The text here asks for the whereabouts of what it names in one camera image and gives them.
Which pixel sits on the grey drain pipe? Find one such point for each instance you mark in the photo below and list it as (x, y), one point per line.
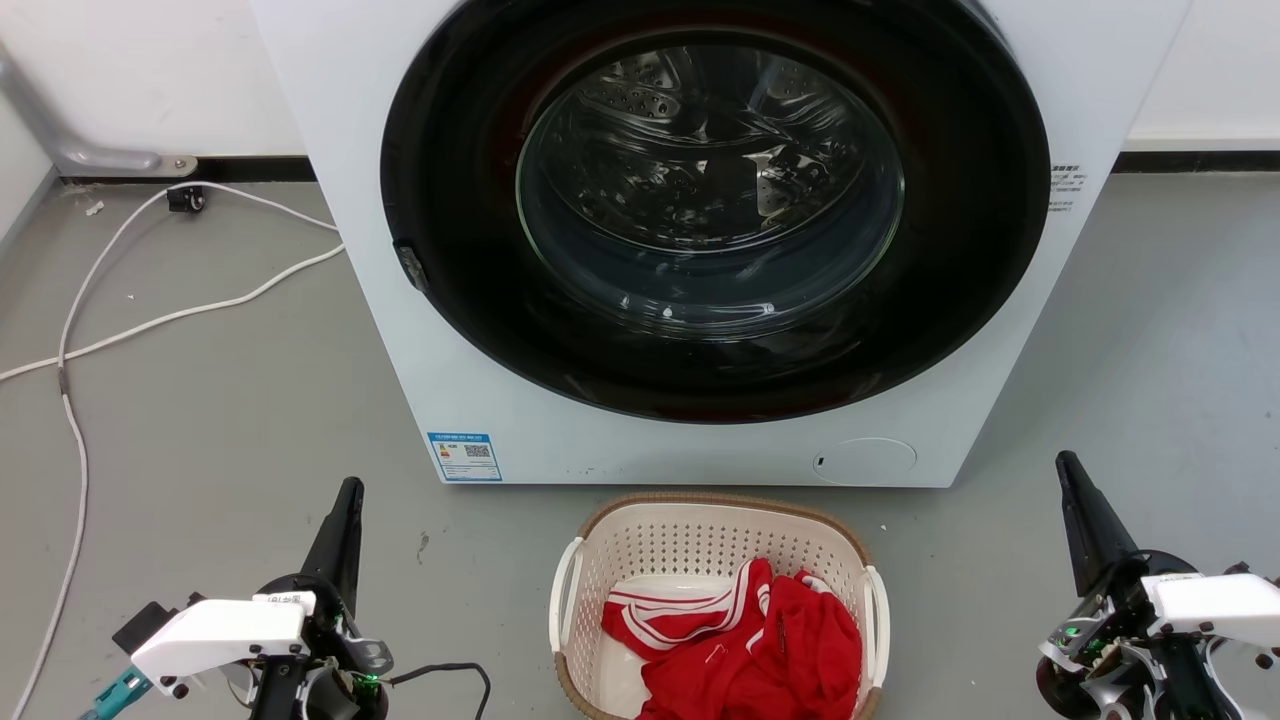
(60, 150)

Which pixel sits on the blue energy label sticker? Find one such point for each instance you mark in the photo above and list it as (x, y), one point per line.
(464, 456)

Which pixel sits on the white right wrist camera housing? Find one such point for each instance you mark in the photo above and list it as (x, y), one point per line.
(1215, 605)

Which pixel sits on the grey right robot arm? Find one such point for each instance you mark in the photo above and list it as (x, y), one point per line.
(1235, 690)

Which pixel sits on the round black washing machine door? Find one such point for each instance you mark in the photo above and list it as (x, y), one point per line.
(460, 300)

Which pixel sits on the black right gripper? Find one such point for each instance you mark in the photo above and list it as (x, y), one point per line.
(1105, 640)

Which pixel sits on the round white filter cover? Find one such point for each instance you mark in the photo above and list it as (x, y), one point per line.
(866, 461)

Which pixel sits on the steel washing machine drum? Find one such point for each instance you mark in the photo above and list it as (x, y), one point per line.
(700, 150)

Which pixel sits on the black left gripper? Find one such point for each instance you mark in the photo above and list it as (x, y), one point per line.
(335, 625)

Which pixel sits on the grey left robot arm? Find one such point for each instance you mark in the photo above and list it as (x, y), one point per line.
(275, 695)

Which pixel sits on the small black floor clip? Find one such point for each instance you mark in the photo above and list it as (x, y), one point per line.
(186, 199)

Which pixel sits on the small text warning sticker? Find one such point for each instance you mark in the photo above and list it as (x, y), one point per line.
(1067, 188)

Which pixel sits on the white front-load washing machine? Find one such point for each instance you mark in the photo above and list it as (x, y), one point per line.
(700, 455)

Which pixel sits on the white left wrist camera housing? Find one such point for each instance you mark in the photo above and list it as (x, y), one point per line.
(220, 635)

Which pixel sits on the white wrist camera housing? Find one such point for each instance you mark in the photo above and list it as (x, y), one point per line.
(1215, 605)
(220, 635)

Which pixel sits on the cream plastic laundry basket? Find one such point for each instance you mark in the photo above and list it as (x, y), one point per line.
(690, 540)

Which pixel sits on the red garment with white stripes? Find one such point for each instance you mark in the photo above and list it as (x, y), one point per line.
(790, 660)

